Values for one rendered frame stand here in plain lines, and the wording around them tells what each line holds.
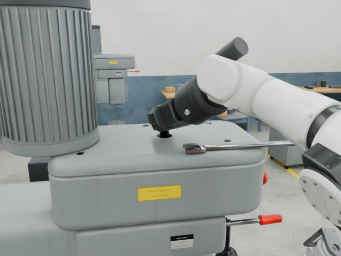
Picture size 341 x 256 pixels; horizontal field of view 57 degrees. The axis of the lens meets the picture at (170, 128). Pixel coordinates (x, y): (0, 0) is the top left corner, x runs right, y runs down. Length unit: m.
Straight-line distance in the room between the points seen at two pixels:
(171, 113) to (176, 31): 6.72
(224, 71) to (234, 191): 0.30
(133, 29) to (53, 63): 6.62
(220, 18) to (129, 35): 2.08
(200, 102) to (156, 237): 0.32
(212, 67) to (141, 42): 6.72
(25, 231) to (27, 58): 0.35
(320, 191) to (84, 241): 0.49
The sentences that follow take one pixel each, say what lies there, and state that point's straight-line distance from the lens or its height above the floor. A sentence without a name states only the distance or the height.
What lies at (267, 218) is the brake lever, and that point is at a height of 1.71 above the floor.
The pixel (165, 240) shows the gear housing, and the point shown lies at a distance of 0.73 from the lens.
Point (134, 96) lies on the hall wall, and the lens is 7.34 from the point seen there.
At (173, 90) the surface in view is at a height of 0.94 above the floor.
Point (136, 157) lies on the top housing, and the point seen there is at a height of 1.89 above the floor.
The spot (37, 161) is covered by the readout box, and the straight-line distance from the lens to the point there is 1.11.
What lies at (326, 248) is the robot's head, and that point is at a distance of 0.81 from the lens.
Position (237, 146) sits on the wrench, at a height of 1.90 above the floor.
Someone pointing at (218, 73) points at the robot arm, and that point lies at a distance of 0.51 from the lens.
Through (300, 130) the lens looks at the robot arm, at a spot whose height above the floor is 2.01.
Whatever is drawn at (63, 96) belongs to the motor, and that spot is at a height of 2.01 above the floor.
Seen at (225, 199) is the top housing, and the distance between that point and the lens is 0.70.
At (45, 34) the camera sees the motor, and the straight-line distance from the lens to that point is 0.62.
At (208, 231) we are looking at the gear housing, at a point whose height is 1.70.
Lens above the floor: 2.12
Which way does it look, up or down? 17 degrees down
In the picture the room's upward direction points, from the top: straight up
